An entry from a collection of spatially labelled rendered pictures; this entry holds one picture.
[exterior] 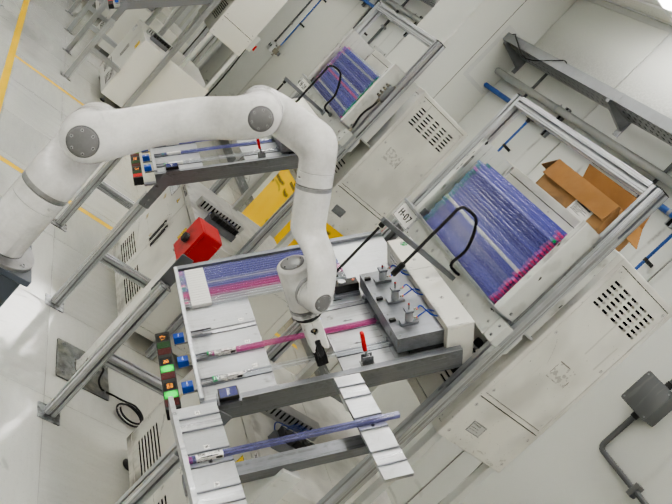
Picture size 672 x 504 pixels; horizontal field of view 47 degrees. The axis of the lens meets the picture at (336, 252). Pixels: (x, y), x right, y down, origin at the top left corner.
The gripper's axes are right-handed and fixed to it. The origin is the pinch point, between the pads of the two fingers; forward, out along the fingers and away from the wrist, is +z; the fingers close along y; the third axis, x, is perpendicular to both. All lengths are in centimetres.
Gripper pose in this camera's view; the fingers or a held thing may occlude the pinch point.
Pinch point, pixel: (320, 356)
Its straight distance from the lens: 209.7
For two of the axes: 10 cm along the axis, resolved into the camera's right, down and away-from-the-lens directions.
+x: -9.4, 3.2, -1.2
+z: 2.1, 8.1, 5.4
